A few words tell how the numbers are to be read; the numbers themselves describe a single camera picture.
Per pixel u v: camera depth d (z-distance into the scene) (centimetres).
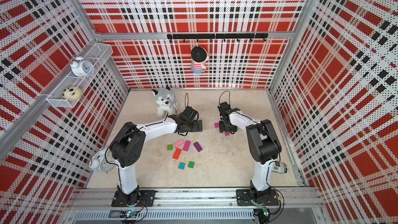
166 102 93
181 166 84
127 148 50
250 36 89
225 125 79
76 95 65
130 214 69
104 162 78
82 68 70
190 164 84
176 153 89
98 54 89
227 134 95
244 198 73
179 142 93
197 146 91
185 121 74
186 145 92
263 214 66
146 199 74
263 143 50
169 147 91
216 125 101
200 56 93
